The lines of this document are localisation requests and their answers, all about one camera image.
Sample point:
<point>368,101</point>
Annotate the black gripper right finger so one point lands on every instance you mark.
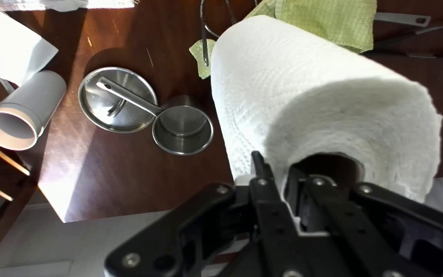
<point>345,225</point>

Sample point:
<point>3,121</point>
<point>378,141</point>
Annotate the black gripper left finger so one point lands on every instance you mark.
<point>275,231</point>

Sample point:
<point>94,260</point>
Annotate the white paper towel roll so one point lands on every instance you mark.
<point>308,92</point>

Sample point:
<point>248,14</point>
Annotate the green cloth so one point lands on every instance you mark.
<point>329,20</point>

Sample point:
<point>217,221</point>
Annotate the silver steel utensil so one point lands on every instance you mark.
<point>400,18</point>

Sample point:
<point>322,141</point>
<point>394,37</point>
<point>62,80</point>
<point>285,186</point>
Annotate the round steel disc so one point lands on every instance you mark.
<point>95,104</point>

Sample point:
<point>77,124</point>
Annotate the small white paper sheet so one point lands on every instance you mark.
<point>62,3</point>

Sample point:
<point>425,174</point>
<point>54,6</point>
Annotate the large white paper sheet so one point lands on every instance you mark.
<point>6,46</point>

